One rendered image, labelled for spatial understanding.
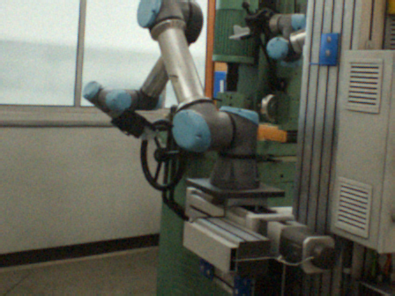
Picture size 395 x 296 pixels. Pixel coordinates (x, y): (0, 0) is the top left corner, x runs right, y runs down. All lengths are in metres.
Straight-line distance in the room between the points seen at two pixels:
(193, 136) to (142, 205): 2.41
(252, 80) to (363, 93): 1.28
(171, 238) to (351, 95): 1.46
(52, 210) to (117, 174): 0.46
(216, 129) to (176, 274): 1.18
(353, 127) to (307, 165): 0.28
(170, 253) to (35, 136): 1.19
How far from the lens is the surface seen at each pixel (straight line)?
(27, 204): 3.81
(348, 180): 1.67
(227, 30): 2.76
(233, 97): 2.80
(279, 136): 2.61
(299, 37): 2.30
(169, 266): 2.95
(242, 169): 1.94
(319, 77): 1.86
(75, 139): 3.87
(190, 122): 1.83
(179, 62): 1.95
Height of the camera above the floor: 1.15
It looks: 4 degrees down
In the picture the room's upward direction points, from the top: 4 degrees clockwise
